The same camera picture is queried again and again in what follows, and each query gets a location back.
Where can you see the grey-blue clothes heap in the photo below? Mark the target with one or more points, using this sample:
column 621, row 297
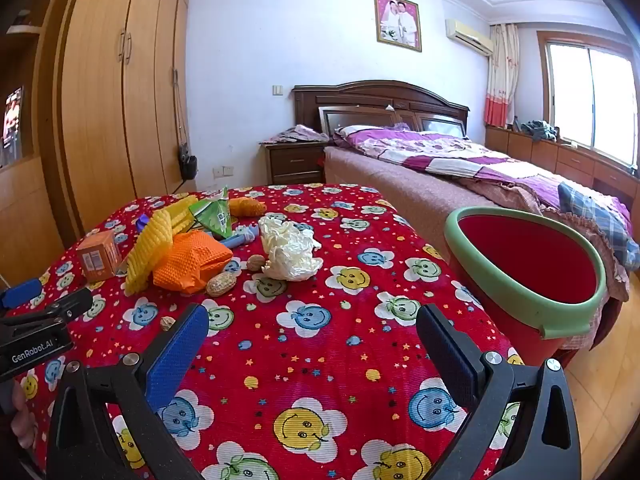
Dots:
column 540, row 130

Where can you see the large orange foam net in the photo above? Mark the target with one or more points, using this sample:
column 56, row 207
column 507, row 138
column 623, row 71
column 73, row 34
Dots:
column 192, row 265

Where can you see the white tissue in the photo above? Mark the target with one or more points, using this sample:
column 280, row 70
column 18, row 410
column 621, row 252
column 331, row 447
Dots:
column 290, row 250

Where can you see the red and white curtain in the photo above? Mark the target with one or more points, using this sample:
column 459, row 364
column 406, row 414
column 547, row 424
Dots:
column 500, row 85

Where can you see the bed with pink cover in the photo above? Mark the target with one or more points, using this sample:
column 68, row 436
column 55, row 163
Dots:
column 400, row 185

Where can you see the dark wooden headboard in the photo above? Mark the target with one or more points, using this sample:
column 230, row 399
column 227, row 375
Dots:
column 380, row 97

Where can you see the person's left hand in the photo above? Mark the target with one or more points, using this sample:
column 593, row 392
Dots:
column 22, row 415

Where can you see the dark wooden nightstand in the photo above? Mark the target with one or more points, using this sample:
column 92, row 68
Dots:
column 295, row 162

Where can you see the wooden wardrobe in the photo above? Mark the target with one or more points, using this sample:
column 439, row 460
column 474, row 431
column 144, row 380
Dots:
column 100, row 110

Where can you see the wooden shelf unit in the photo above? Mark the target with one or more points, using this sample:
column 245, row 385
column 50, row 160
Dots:
column 20, row 200

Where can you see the framed wall photo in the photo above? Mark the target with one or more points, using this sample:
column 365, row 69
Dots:
column 397, row 20

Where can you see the wooden window cabinet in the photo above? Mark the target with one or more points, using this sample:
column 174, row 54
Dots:
column 550, row 152

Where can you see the red bucket with green rim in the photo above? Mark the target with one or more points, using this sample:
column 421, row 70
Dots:
column 525, row 255

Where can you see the green foil wrapper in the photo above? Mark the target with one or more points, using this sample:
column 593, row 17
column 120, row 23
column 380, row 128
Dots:
column 215, row 217

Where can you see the white air conditioner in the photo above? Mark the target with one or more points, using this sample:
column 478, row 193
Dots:
column 467, row 35

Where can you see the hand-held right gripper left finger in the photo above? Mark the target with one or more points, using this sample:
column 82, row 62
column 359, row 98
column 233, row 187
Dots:
column 175, row 360

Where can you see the small colourful picture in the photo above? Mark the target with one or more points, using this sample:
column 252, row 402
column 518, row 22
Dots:
column 12, row 125

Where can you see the pile of pink clothes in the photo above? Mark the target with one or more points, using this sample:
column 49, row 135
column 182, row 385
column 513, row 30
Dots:
column 300, row 134

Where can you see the black hanging bag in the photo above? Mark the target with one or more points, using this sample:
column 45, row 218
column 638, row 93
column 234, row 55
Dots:
column 188, row 165

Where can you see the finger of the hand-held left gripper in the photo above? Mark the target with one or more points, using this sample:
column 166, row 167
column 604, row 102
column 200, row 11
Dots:
column 70, row 306
column 20, row 294

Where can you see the white wall socket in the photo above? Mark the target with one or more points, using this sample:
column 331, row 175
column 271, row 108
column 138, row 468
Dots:
column 223, row 171

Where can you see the red flower print tablecloth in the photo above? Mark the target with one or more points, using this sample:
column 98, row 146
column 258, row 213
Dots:
column 310, row 270

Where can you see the yellow foam net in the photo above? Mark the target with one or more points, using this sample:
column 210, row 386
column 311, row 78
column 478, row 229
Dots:
column 150, row 245

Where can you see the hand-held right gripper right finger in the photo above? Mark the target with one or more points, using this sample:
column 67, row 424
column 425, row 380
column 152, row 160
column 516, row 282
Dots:
column 450, row 355

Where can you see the walnut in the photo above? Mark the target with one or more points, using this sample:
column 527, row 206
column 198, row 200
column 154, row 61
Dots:
column 256, row 263
column 168, row 323

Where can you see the window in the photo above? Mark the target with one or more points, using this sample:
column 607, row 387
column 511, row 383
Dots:
column 590, row 100

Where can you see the purple patterned quilt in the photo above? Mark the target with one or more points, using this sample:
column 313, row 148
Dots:
column 440, row 152

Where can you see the small printed cardboard box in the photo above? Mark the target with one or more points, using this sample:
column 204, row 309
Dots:
column 97, row 257

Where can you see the peanut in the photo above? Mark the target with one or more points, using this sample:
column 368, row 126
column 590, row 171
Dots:
column 221, row 285

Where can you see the blue plaid pillow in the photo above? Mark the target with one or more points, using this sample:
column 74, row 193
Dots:
column 595, row 215

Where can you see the knotted orange foam net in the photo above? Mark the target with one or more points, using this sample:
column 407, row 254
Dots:
column 245, row 206

